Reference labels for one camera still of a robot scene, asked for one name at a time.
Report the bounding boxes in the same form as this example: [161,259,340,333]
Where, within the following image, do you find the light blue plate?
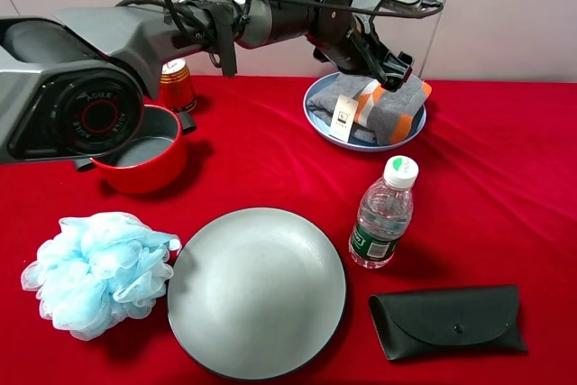
[303,72,427,152]

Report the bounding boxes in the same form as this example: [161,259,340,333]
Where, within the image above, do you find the grey plate with dark rim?
[167,207,347,381]

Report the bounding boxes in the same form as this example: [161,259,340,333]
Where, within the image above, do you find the black glasses case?
[368,285,527,361]

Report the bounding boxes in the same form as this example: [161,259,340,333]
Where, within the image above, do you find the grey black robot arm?
[1,0,412,164]

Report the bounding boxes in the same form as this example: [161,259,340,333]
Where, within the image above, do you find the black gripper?
[307,15,414,91]

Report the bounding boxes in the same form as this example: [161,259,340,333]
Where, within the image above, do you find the light blue bath pouf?
[21,212,182,341]

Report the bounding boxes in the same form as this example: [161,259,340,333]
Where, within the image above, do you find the red pot with black handles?
[73,105,197,195]

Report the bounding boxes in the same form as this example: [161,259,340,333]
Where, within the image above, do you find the grey orange towel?
[306,73,432,146]

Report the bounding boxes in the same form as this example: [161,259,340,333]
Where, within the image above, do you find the red tablecloth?
[1,76,576,384]

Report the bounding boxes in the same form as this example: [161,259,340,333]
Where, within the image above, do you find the gold drink can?
[160,58,197,113]

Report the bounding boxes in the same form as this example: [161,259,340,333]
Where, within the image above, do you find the clear water bottle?
[349,155,419,270]

